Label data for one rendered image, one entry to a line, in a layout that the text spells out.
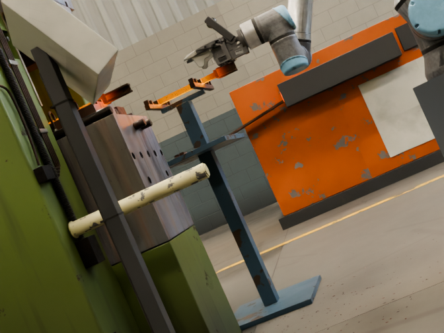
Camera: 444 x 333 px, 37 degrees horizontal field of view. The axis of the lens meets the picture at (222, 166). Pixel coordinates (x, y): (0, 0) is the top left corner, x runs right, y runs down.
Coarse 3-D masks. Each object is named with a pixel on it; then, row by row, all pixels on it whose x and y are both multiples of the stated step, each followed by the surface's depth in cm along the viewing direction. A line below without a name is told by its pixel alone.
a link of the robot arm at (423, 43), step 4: (408, 24) 224; (412, 32) 222; (416, 36) 220; (416, 40) 222; (420, 40) 219; (424, 40) 218; (428, 40) 216; (432, 40) 215; (436, 40) 215; (440, 40) 214; (420, 44) 220; (424, 44) 218; (428, 44) 217; (432, 44) 216; (420, 48) 222; (424, 48) 219
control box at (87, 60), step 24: (24, 0) 155; (48, 0) 156; (24, 24) 159; (48, 24) 156; (72, 24) 157; (24, 48) 181; (48, 48) 164; (72, 48) 156; (96, 48) 157; (72, 72) 171; (96, 72) 157; (96, 96) 182
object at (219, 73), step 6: (228, 66) 278; (234, 66) 277; (216, 72) 278; (222, 72) 279; (228, 72) 278; (204, 78) 280; (210, 78) 279; (180, 90) 283; (186, 90) 282; (168, 96) 284; (174, 96) 283; (162, 102) 285
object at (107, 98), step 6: (126, 84) 227; (114, 90) 228; (120, 90) 228; (126, 90) 228; (132, 90) 230; (102, 96) 228; (108, 96) 229; (114, 96) 229; (120, 96) 229; (108, 102) 229
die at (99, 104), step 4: (100, 100) 228; (92, 104) 218; (96, 104) 221; (100, 104) 225; (104, 104) 229; (108, 104) 233; (84, 108) 218; (88, 108) 218; (92, 108) 218; (96, 108) 219; (100, 108) 223; (112, 108) 236; (80, 112) 219; (84, 112) 219; (88, 112) 218; (92, 112) 218; (84, 116) 219; (56, 120) 225; (56, 124) 220; (60, 124) 220; (52, 128) 221; (56, 128) 221; (60, 128) 220
